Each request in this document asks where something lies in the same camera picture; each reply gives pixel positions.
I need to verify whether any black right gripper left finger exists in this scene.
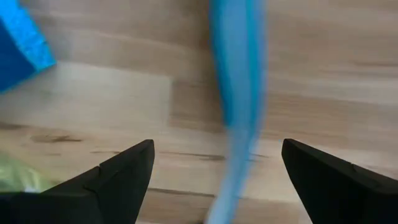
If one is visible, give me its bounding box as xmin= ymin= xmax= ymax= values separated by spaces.
xmin=0 ymin=139 xmax=155 ymax=224

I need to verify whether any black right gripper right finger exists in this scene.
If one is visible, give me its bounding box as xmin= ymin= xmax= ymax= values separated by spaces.
xmin=281 ymin=138 xmax=398 ymax=224

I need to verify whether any clear green dish soap bottle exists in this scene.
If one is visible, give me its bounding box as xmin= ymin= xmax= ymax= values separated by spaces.
xmin=0 ymin=151 xmax=55 ymax=194

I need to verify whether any blue sponge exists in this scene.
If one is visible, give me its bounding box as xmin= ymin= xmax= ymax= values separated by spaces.
xmin=0 ymin=0 xmax=57 ymax=94

